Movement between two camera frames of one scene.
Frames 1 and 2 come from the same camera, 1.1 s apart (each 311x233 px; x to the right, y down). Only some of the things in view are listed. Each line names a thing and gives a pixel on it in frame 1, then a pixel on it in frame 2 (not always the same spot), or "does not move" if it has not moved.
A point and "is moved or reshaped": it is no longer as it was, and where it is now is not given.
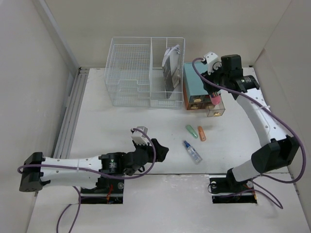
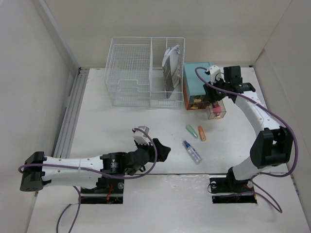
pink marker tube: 216,100 is moved or reshaped
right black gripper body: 216,76 to 218,94
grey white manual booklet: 170,69 does not move
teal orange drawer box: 196,96 does not move
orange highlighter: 201,133 does not move
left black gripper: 160,151 does not move
